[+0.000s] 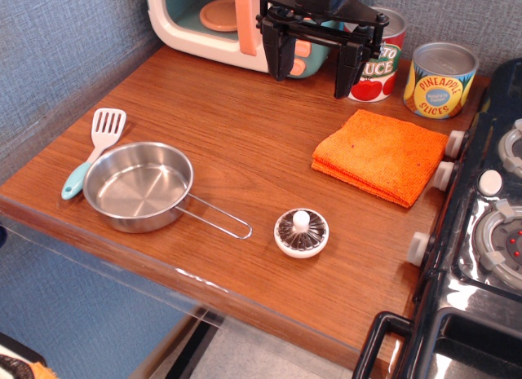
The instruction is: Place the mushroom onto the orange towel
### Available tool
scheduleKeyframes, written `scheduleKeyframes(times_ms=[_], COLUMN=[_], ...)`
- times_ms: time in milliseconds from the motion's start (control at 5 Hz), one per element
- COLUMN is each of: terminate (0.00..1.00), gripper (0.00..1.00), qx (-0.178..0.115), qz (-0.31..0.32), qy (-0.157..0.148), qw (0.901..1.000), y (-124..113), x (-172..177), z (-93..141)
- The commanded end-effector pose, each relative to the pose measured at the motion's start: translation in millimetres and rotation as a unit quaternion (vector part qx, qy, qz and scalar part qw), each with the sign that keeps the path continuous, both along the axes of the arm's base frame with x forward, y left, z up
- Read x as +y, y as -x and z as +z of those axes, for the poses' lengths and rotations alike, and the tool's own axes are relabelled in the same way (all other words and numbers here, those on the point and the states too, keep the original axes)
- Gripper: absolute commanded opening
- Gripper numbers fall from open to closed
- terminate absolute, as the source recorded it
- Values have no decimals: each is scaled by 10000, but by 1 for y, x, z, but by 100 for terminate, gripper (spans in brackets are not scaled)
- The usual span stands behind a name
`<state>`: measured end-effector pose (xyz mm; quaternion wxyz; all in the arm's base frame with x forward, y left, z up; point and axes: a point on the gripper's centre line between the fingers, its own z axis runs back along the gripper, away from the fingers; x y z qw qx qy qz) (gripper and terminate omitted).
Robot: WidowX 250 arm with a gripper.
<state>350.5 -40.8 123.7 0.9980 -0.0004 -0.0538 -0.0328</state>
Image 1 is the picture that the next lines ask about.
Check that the pineapple slices can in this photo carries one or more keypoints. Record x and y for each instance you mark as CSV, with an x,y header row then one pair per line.
x,y
440,79

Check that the white stove knob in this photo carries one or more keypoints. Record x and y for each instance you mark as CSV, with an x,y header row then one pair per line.
x,y
443,175
417,248
454,143

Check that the white stove knob bottom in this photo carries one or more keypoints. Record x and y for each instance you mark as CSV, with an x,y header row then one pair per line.
x,y
417,248

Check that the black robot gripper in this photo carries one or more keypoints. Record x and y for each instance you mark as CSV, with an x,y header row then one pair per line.
x,y
282,21

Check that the white teal toy spatula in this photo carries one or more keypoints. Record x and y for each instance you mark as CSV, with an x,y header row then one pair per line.
x,y
106,129

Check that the white stove knob top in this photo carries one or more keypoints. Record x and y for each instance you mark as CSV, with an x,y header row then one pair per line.
x,y
454,143

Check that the stainless steel frying pan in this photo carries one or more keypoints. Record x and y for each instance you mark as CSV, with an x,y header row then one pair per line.
x,y
145,186

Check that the black toy stove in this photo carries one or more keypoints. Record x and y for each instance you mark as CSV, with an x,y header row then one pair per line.
x,y
467,301

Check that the white stove knob middle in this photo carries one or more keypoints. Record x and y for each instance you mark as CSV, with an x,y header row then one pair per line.
x,y
443,175

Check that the tomato sauce can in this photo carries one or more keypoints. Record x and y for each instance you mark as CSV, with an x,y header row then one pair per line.
x,y
378,78

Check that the toy microwave oven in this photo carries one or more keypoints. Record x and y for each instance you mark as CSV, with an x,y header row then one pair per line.
x,y
221,30

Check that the white toy mushroom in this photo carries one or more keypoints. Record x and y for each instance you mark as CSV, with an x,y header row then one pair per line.
x,y
301,233

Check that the folded orange cloth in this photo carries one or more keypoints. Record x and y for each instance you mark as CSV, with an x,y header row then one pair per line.
x,y
384,156

